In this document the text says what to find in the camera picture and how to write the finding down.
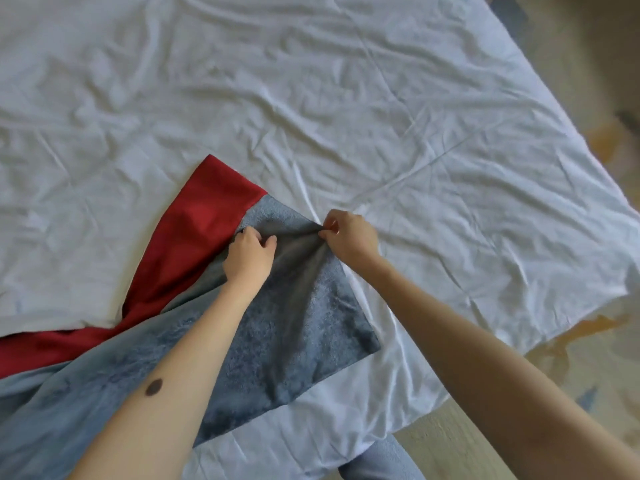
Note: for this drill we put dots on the person's right hand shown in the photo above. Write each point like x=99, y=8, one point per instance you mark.
x=352, y=239

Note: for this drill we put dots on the person's left hand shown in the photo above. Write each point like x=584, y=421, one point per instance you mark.
x=248, y=259

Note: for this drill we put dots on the person's left thumb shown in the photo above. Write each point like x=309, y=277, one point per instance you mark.
x=270, y=244

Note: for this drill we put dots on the person's right thumb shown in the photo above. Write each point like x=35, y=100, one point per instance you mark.
x=327, y=238

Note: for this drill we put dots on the grey-blue terry towel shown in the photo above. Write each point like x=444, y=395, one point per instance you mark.
x=280, y=339

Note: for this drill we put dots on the person's left forearm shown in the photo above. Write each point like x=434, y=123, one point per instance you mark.
x=165, y=384

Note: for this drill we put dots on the person's right forearm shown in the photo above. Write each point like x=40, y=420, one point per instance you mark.
x=500, y=379

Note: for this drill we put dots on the red cloth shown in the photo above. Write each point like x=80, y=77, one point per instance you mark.
x=185, y=254

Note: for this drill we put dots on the white bed sheet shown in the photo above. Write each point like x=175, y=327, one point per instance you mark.
x=325, y=119

